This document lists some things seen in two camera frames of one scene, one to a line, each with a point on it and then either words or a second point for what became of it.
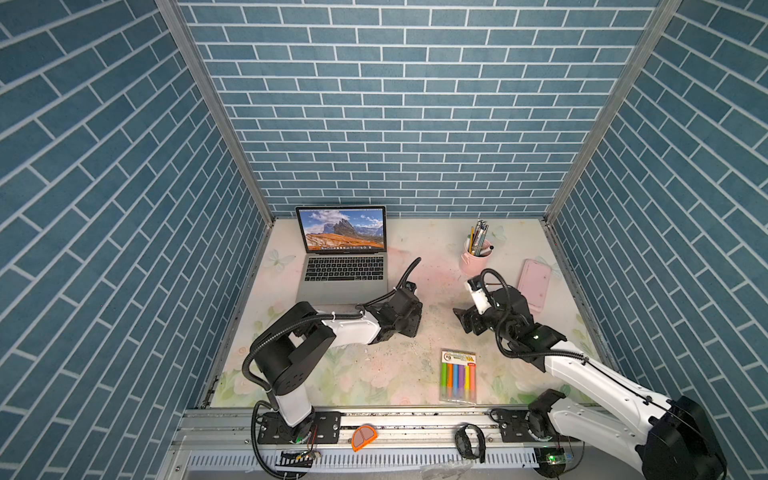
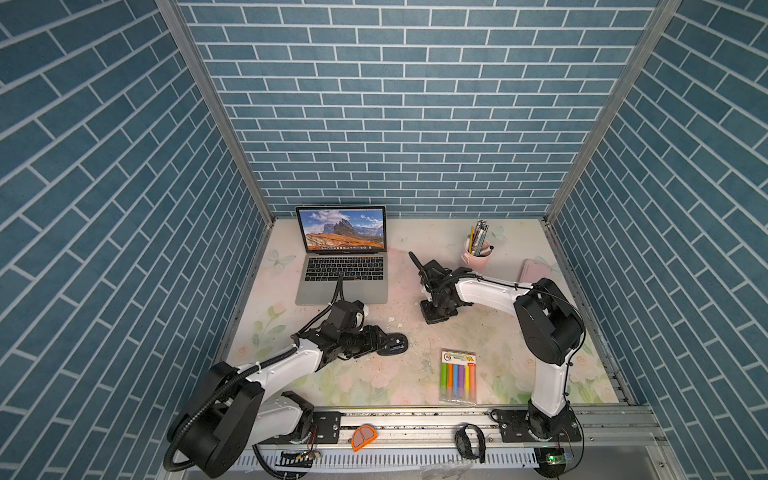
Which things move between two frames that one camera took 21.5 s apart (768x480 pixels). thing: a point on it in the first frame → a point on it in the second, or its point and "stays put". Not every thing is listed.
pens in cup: (476, 239) stays put
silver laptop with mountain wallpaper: (344, 260) stays put
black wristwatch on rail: (463, 444) stays put
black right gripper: (465, 316) → (428, 318)
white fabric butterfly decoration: (278, 261) stays put
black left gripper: (413, 326) → (371, 340)
